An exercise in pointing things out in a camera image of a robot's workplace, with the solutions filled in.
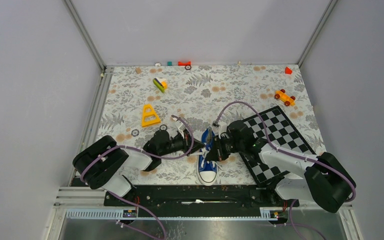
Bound blue canvas sneaker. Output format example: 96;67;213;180
196;127;218;186

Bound stacked toy bricks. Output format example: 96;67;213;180
152;77;168;93

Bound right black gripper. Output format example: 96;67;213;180
205;134;245;162

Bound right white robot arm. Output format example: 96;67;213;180
205;120;356;213

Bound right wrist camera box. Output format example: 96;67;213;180
211;121;228;136

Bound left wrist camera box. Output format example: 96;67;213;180
175;119;187;138

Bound yellow plastic triangle toy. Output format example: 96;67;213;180
141;104;161;128

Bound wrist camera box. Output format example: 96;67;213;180
175;119;187;138
211;121;228;136

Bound purple cable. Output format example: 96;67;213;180
211;100;358;240
79;114;196;240

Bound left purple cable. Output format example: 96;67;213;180
79;114;196;240

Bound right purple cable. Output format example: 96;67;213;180
211;100;358;240

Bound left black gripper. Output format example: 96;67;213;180
159;128;205;157

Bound red triangular block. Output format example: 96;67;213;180
284;66;293;75

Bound orange toy car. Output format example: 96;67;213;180
274;88;296;107

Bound white shoelace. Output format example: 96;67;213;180
187;143;219;175

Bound red block at wall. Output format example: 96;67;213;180
177;61;191;66

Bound floral patterned mat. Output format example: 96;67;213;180
85;64;337;186

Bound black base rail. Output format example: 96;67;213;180
103;184;301;218

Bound black white chessboard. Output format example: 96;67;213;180
238;105;315;186

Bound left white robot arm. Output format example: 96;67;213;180
72;130;205;206

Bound tan wooden block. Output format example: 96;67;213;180
135;67;142;74

